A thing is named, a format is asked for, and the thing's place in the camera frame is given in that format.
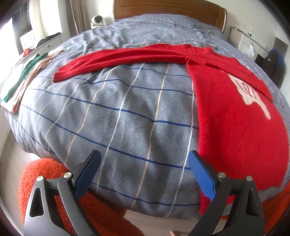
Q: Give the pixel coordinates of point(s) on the wooden headboard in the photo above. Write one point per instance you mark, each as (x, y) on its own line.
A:
(204, 11)

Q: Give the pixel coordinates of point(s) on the black jacket on chair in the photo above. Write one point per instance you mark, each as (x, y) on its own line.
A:
(270, 66)

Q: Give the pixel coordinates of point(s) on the pink folded garment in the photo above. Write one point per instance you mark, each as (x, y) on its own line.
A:
(13, 102)

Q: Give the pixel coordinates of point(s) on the white dresser cabinet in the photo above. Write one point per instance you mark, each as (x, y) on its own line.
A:
(241, 42)

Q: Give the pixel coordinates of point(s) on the white plastic bag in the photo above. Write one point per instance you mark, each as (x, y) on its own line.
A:
(250, 52)

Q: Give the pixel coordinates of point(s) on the green bottle on dresser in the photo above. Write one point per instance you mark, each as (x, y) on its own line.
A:
(250, 32)

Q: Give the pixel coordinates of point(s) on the blue garment on chair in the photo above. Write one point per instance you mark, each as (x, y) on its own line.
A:
(278, 56)

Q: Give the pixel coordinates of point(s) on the grey plaid duvet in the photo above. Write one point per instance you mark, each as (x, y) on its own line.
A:
(34, 115)

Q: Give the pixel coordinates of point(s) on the white window bench drawers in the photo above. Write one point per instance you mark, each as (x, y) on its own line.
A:
(44, 48)

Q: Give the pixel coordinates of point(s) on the beige curtain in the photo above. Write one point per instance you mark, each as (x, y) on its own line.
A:
(78, 17)

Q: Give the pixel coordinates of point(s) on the red knit sweater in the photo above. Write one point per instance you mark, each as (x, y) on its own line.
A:
(146, 108)

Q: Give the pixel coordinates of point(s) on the green white folded garment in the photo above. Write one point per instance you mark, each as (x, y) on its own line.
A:
(24, 73)

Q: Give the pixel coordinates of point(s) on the white round camera device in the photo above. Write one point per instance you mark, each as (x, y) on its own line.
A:
(97, 21)

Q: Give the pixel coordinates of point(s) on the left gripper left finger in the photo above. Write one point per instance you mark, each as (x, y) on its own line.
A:
(42, 215)

